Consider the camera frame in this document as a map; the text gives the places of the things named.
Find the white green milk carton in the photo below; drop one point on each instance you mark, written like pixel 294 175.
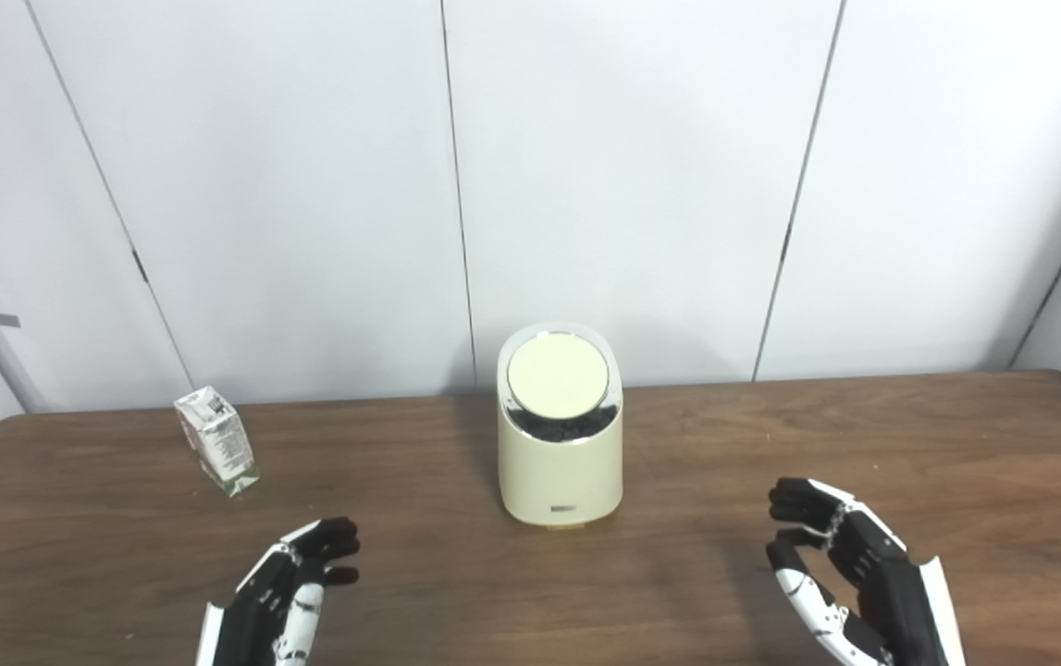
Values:
pixel 220 444

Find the cream round bin lid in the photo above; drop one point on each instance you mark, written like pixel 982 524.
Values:
pixel 558 376

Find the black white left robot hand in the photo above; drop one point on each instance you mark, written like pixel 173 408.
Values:
pixel 264 601

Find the black wall panel clip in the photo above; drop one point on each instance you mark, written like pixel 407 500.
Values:
pixel 140 266

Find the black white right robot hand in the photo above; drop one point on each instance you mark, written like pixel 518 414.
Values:
pixel 882 583

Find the cream-colored cylindrical bin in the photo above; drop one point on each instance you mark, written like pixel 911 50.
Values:
pixel 558 481

